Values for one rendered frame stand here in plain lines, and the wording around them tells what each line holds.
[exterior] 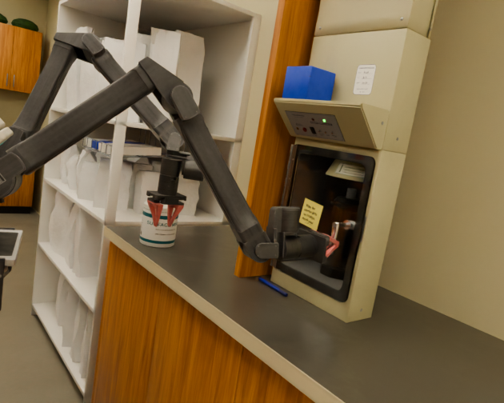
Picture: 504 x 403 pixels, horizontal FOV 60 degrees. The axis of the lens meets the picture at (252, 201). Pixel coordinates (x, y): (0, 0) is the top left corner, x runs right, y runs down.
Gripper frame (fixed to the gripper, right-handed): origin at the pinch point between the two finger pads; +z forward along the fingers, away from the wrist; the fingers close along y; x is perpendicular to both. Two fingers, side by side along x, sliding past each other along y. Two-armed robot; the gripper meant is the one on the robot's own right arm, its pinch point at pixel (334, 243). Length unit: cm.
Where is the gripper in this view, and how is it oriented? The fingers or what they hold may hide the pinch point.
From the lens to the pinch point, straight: 118.4
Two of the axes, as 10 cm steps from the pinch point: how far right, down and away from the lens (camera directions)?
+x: -1.3, 9.8, 1.6
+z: 7.8, 0.0, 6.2
